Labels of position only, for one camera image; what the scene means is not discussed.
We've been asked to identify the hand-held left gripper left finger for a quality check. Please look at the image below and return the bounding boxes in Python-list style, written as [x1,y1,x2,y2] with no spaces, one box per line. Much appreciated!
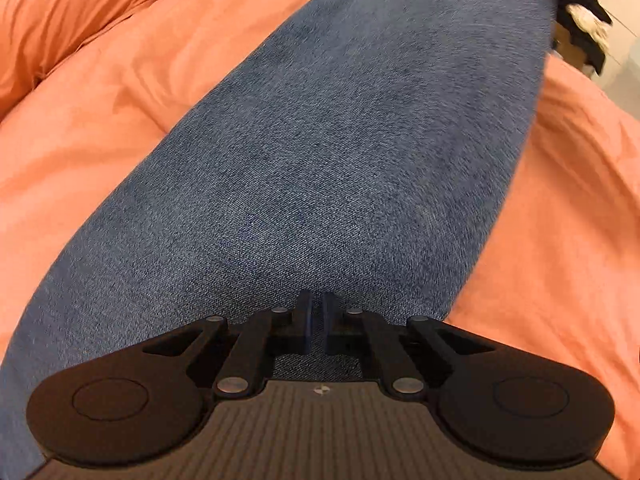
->
[142,290,314,399]

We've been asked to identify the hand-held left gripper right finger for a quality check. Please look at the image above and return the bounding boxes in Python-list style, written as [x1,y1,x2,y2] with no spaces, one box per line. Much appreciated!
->
[322,291,496,397]

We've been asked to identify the blue denim pants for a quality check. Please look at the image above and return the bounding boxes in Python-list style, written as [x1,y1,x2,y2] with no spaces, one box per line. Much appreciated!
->
[0,0,561,480]

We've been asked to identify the orange bed sheet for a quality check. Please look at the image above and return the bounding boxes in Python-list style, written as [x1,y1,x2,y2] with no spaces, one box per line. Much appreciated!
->
[0,0,640,467]

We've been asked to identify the dark clothing pile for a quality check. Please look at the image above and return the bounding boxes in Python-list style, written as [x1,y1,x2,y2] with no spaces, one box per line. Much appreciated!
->
[552,0,614,74]

